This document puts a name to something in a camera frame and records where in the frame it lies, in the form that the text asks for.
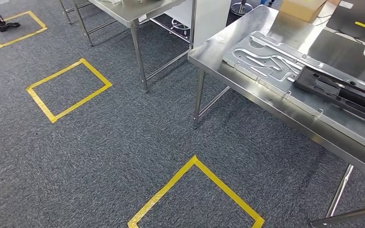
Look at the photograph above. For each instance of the black plastic panel part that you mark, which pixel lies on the black plastic panel part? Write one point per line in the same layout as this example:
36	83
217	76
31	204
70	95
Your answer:
305	80

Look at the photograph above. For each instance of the steel workbench table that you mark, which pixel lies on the steel workbench table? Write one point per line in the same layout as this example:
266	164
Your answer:
220	50

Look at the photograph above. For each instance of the blue wheeled shelf rack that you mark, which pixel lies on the blue wheeled shelf rack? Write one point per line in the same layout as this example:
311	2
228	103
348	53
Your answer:
266	2

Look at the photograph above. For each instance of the chrome chair base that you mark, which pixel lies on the chrome chair base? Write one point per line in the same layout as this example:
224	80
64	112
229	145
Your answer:
179	27

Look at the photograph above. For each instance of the steel side table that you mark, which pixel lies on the steel side table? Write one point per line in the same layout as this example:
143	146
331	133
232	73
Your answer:
132	9

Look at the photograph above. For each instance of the aluminium fixture plate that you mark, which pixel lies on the aluminium fixture plate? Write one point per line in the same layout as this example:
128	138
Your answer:
327	116

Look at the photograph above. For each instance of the brown cardboard box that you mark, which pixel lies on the brown cardboard box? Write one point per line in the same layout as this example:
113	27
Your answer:
302	11

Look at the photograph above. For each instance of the black tripod stand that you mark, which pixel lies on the black tripod stand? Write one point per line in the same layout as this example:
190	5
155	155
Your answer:
9	26

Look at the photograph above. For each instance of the chrome base stanchion post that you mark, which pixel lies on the chrome base stanchion post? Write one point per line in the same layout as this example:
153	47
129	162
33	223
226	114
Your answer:
242	8

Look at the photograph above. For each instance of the steel table frame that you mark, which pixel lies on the steel table frame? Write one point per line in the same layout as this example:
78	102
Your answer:
65	12

